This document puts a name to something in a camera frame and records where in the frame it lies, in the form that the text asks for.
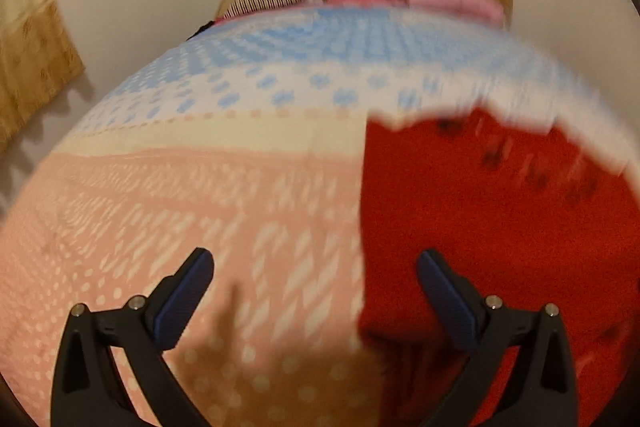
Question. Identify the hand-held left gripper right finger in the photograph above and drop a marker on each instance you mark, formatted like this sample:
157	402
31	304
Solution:
447	297

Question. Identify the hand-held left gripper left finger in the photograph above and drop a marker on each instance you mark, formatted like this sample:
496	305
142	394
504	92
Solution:
182	294

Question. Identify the red embroidered sweater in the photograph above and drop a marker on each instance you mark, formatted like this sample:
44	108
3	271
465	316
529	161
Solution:
500	217

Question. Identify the polka dot bed sheet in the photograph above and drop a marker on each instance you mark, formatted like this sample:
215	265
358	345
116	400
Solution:
200	157

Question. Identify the dark cloth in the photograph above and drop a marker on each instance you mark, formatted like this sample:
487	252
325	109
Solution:
201	30

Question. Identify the beige floral side curtain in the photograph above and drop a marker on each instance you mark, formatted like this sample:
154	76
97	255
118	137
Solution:
35	67

